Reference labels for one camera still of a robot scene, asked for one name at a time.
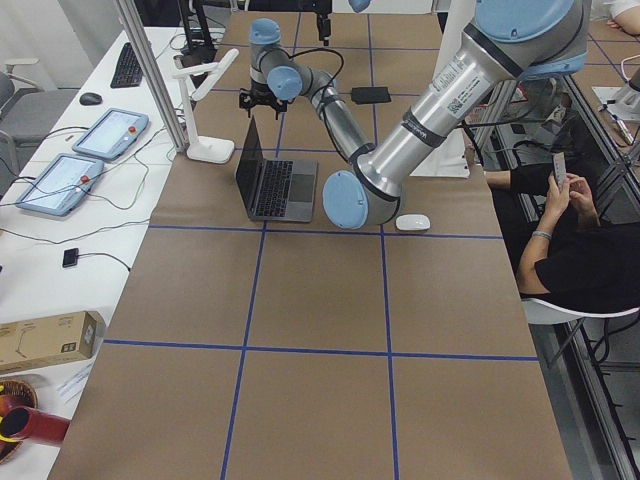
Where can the seated person in black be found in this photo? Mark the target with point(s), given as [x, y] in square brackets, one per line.
[559, 249]

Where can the grey office chair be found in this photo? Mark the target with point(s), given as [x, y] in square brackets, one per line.
[28, 111]

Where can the aluminium frame post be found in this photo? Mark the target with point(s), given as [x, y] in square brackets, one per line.
[131, 21]

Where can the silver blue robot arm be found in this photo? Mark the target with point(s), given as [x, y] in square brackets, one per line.
[505, 40]
[357, 6]

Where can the lower blue teach pendant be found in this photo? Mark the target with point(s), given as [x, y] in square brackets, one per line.
[62, 186]

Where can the white chair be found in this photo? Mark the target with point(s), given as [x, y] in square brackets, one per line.
[540, 312]

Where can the cardboard box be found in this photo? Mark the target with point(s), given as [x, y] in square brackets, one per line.
[49, 341]

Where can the red cylinder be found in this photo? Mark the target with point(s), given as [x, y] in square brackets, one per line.
[24, 423]

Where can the upper blue teach pendant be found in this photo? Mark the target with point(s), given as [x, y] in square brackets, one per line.
[112, 134]

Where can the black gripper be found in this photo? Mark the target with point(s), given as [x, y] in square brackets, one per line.
[325, 22]
[258, 96]

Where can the grey laptop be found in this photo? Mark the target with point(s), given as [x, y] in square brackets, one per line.
[274, 189]

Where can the black mouse pad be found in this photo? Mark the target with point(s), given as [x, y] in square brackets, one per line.
[370, 95]

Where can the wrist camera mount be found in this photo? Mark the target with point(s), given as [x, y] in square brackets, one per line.
[247, 103]

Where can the white computer mouse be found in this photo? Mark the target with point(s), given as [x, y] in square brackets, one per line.
[413, 222]

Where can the small black device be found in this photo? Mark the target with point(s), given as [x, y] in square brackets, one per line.
[70, 257]

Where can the blue teach pendant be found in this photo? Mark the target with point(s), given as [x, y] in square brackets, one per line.
[62, 186]
[112, 134]

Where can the black smartphone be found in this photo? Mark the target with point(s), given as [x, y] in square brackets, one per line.
[559, 169]

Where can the black computer mouse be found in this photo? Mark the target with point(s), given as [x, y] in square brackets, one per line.
[90, 99]

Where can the black keyboard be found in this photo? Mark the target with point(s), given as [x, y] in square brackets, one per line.
[128, 72]

